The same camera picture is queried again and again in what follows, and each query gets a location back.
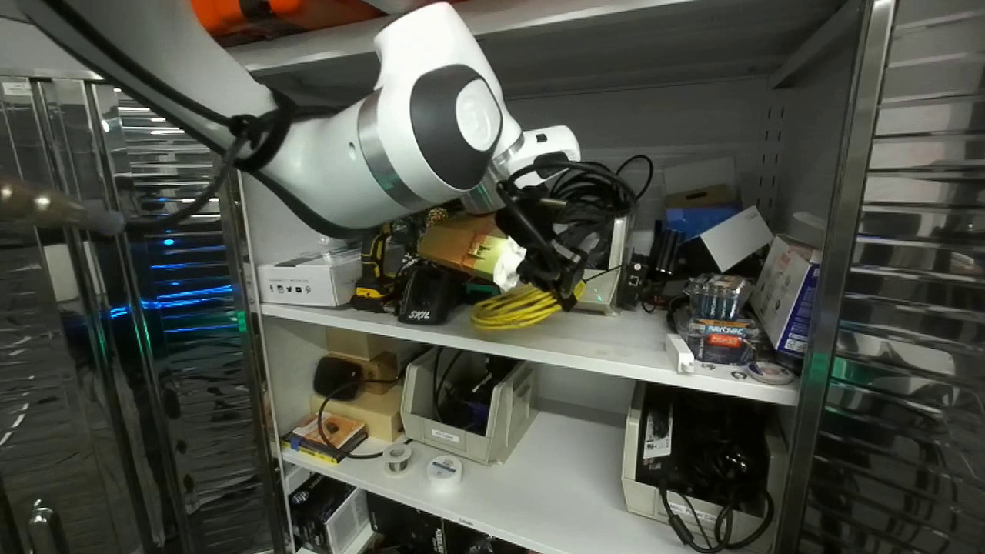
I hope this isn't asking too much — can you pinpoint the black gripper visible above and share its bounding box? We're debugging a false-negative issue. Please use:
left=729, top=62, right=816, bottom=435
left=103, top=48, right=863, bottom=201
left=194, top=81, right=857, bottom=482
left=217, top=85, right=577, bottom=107
left=497, top=181, right=589, bottom=306

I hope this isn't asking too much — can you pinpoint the yellow cable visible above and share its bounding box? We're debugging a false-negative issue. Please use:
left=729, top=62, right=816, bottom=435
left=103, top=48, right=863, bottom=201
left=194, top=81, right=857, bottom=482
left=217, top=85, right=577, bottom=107
left=472, top=279, right=591, bottom=336

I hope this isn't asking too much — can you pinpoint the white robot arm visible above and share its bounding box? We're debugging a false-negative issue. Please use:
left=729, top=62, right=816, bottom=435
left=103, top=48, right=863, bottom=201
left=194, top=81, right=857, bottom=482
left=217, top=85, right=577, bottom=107
left=13, top=0, right=523, bottom=238

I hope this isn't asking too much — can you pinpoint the grey box on shelf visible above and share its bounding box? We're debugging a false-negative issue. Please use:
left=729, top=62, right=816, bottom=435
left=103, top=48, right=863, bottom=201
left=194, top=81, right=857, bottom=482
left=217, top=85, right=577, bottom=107
left=578, top=214, right=633, bottom=313

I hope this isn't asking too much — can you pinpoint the beige open box left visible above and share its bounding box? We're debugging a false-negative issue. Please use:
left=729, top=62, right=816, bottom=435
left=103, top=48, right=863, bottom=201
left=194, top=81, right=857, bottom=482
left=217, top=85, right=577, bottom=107
left=400, top=348, right=536, bottom=463

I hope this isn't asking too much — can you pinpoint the blue box with grey lid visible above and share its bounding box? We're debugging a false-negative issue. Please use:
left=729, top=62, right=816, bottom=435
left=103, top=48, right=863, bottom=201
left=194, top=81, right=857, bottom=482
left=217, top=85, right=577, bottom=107
left=656, top=206, right=772, bottom=274

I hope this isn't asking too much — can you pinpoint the small cardboard box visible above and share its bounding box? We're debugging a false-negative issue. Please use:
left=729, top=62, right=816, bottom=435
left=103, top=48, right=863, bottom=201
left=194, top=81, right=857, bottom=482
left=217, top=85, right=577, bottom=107
left=325, top=330, right=400, bottom=442

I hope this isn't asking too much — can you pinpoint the metal shelf unit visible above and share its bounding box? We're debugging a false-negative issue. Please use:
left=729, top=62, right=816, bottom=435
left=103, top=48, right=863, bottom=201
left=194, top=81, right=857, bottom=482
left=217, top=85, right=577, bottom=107
left=259, top=0, right=896, bottom=554

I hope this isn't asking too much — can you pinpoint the black yellow tool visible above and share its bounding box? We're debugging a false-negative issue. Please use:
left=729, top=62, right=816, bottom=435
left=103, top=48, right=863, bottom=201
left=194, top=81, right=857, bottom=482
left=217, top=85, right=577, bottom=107
left=350, top=225, right=461, bottom=326

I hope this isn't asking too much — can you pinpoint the white adapter on shelf edge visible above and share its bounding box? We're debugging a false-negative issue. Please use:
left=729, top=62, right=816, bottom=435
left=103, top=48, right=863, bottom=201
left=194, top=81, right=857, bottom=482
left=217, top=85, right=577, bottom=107
left=665, top=333, right=695, bottom=376

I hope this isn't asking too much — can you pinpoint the pack of batteries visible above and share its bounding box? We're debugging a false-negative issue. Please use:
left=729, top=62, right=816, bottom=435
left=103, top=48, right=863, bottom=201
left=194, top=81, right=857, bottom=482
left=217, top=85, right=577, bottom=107
left=685, top=274, right=760, bottom=367

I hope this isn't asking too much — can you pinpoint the black mouse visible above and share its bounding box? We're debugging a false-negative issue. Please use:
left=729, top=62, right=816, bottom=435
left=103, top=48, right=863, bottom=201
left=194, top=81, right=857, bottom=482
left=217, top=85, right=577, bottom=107
left=314, top=358, right=365, bottom=401

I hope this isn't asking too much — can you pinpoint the white blue carton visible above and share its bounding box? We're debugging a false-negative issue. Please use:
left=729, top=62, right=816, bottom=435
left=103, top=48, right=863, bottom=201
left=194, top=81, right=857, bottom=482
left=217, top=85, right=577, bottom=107
left=753, top=238, right=823, bottom=354

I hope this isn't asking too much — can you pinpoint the small solder spool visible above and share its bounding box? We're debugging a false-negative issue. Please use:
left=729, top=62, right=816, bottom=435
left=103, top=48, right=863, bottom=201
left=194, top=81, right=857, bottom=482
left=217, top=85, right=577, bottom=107
left=384, top=442, right=413, bottom=473

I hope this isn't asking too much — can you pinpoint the flat orange black board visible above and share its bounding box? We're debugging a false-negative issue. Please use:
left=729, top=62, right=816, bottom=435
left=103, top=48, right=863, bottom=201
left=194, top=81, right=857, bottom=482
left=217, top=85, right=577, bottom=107
left=285, top=414, right=371, bottom=461

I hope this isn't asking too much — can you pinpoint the black coiled cable bundle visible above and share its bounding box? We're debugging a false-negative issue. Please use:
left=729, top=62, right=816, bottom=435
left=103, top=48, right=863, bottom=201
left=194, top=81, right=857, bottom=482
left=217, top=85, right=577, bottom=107
left=511, top=151, right=656, bottom=271

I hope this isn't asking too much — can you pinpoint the white network switch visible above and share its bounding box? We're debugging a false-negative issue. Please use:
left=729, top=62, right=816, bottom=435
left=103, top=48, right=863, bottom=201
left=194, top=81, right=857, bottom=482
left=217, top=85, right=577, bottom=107
left=259, top=252, right=365, bottom=306

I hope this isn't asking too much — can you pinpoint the beige box with black cables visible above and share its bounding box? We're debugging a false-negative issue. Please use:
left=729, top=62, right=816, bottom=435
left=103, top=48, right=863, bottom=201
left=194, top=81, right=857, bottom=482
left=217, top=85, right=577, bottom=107
left=623, top=383, right=786, bottom=554

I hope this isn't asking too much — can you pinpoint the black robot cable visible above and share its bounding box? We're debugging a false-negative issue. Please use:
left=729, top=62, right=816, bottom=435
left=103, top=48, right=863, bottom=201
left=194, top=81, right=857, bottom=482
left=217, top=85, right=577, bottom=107
left=42, top=0, right=343, bottom=239

